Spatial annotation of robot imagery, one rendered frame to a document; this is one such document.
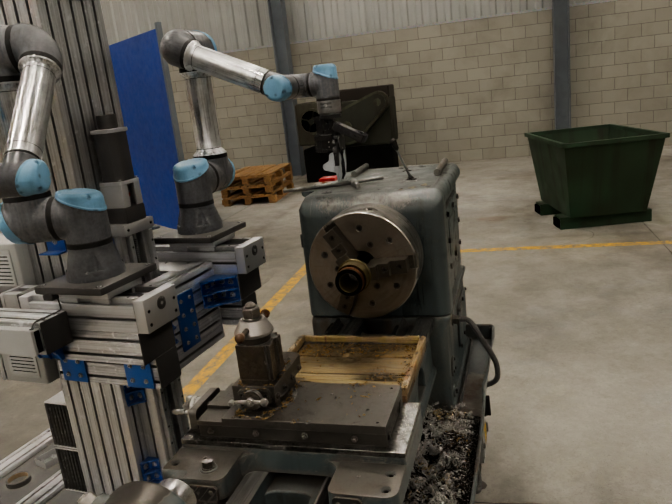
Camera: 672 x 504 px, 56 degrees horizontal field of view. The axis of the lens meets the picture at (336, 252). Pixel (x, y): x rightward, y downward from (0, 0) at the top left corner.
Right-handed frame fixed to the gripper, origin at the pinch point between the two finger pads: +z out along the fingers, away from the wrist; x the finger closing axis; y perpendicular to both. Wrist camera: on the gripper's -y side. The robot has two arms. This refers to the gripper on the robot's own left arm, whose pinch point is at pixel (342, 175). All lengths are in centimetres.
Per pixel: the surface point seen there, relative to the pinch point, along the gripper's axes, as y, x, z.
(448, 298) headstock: -33, 15, 37
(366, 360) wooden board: -16, 52, 41
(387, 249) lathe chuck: -19.9, 32.1, 16.6
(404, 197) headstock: -22.5, 14.6, 5.6
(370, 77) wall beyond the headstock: 210, -964, -36
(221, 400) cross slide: 5, 90, 32
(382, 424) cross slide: -31, 96, 32
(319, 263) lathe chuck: 0.4, 32.1, 20.1
